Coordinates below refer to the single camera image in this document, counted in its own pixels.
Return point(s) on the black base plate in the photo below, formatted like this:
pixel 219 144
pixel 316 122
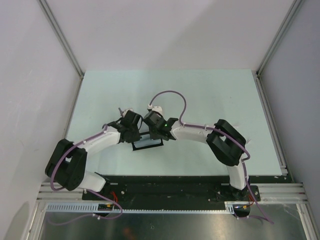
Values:
pixel 130 191

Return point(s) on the white slotted cable duct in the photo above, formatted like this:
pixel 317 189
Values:
pixel 105 208

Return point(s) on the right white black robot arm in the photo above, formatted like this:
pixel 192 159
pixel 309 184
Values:
pixel 226 143

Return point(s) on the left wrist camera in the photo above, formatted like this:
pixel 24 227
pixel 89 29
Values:
pixel 123 112

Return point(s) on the black glasses case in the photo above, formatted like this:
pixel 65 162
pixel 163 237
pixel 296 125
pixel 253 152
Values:
pixel 146 135

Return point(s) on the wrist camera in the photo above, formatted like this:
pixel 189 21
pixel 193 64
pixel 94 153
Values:
pixel 155 108
pixel 123 112

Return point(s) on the light blue cleaning cloth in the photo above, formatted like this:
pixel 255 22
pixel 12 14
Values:
pixel 146 143

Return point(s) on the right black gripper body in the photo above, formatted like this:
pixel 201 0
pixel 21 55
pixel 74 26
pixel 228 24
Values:
pixel 154 133

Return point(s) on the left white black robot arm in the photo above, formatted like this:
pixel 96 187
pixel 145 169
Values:
pixel 66 167

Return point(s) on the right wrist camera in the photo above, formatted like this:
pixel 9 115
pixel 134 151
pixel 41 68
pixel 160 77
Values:
pixel 155 108

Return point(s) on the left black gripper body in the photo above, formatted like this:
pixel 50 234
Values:
pixel 134 136

